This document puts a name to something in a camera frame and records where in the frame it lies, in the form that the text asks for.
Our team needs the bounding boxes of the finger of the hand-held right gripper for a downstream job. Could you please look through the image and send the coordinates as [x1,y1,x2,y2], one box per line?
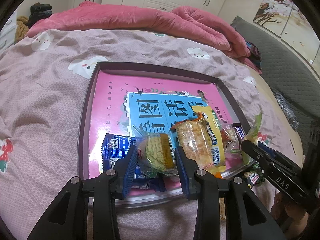
[258,141,295,167]
[241,139,278,173]

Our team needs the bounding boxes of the yellow knitted blanket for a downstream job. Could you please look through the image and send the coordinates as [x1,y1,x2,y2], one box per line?
[15,16,30,43]

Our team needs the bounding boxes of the light green snack packet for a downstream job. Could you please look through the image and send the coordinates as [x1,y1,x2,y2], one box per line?
[244,111,263,165]

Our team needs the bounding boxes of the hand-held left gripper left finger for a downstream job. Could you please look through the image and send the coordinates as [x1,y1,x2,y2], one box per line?
[26,145,138,240]

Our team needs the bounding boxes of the brown chocolate bar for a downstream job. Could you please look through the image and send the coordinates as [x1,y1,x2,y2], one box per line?
[231,122,248,142]

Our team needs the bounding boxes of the beige bed sheet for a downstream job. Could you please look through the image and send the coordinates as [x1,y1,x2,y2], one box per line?
[252,67,304,155]

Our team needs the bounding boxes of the colourful folded clothes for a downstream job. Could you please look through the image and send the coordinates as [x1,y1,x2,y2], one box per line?
[245,41,263,70]

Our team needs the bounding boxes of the dark shallow box tray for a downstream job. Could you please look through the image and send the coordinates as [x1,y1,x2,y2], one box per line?
[76,61,258,208]

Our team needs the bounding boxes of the printed mauve bed sheet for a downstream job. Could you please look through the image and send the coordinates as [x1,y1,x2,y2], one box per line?
[0,27,305,240]

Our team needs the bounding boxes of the dark clothes pile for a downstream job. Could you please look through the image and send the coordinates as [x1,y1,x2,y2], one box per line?
[27,2,53,28]

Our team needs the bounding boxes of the clear candy packet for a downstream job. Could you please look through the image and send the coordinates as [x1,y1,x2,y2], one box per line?
[221,124,244,159]

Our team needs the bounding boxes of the pink quilt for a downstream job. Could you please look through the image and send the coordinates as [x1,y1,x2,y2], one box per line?
[25,0,263,74]

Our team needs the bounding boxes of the dark green snack packet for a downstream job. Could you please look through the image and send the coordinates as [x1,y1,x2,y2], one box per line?
[244,164,266,186]

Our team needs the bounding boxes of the dark patterned pillow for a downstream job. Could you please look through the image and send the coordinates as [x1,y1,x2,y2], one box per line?
[274,91,299,130]

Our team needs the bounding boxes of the small cake packet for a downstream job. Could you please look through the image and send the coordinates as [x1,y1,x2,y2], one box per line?
[131,126,179,179]

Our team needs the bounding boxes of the person's right hand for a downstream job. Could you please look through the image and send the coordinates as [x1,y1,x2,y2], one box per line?
[272,192,309,235]

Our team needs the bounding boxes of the yellow candy packet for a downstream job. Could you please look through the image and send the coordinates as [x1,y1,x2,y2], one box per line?
[191,105,227,178]

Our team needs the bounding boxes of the pink book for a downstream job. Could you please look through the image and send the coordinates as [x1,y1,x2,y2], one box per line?
[87,70,248,198]

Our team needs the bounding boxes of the white drawer unit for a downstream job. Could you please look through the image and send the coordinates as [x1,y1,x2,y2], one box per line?
[0,12,18,52]

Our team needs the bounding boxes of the tree wall painting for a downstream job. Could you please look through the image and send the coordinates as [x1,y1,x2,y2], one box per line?
[252,0,320,63]

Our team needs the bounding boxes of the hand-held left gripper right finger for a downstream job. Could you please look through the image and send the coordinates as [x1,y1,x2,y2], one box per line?
[174,146,288,240]

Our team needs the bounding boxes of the clear cracker packet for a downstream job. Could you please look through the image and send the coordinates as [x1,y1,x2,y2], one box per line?
[170,120,215,172]

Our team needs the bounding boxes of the grey padded headboard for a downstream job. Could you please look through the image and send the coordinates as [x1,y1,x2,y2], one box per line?
[230,16,320,140]

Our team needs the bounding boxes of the dark blue snack packet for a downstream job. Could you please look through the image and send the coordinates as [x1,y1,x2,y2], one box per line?
[129,162,167,192]

